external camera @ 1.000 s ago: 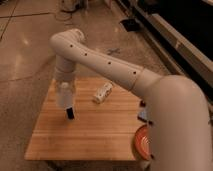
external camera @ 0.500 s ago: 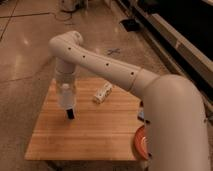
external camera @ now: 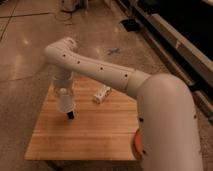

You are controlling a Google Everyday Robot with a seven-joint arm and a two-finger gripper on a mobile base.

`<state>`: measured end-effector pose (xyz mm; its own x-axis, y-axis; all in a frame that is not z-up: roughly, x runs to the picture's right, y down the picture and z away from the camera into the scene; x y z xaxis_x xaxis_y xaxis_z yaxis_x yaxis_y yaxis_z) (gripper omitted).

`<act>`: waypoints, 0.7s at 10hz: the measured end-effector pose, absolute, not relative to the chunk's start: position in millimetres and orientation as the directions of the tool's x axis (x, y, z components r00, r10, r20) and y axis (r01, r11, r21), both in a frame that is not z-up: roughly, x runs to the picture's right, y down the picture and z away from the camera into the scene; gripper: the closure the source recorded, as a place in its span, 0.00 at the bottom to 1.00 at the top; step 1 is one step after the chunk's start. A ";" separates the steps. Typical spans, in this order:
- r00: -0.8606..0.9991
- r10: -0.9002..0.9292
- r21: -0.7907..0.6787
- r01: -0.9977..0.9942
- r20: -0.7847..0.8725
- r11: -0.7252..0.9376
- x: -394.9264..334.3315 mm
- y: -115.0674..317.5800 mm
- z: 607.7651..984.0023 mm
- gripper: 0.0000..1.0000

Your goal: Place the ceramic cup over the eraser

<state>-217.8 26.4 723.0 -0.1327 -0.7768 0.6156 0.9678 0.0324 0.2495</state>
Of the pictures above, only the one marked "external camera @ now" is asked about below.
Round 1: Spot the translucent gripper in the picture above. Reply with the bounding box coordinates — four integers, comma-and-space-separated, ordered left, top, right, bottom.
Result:
53, 69, 73, 96

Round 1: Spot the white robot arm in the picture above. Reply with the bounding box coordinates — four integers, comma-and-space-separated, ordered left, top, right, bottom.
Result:
44, 37, 204, 171

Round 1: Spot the black eraser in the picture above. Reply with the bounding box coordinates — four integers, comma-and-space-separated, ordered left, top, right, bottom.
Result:
67, 112, 75, 119

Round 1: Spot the white plastic bottle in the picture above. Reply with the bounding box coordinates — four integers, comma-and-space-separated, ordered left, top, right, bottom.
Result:
93, 85, 112, 104

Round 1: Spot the wooden table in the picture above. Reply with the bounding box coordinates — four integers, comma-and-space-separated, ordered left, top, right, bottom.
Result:
25, 77, 138, 162

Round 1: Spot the orange patterned plate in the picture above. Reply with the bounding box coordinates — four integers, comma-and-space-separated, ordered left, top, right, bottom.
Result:
133, 129, 143, 160

